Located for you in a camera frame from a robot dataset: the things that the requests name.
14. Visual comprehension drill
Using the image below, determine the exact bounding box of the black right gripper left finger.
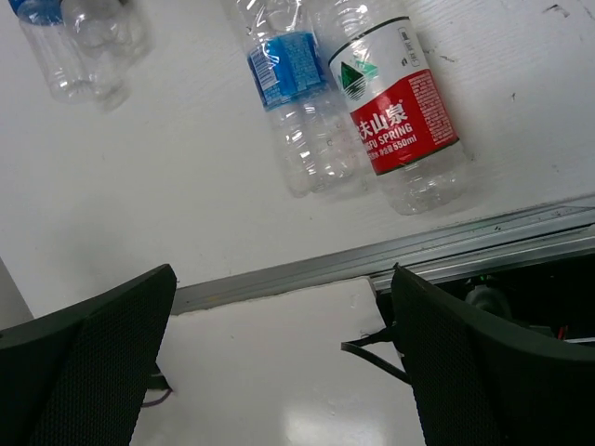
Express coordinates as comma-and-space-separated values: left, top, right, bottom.
1, 265, 177, 445

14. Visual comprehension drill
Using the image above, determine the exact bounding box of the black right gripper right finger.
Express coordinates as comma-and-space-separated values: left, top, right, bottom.
391, 266, 594, 445

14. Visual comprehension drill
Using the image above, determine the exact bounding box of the red label water bottle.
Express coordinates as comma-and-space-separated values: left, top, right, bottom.
307, 1, 467, 216

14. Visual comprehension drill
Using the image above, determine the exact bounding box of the dark label bottle black cap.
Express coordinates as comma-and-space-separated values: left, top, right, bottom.
59, 1, 152, 112

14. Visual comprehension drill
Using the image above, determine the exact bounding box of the black base cable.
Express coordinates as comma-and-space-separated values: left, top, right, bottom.
340, 324, 413, 386

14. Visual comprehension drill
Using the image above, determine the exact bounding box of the aluminium table rail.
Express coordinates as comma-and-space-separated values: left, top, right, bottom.
172, 196, 594, 315

